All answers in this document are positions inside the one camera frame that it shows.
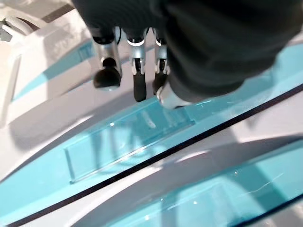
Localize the blue white cart drawer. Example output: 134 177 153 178
11 23 100 102
0 44 303 225
14 87 303 227

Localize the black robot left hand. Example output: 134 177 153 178
72 0 303 109

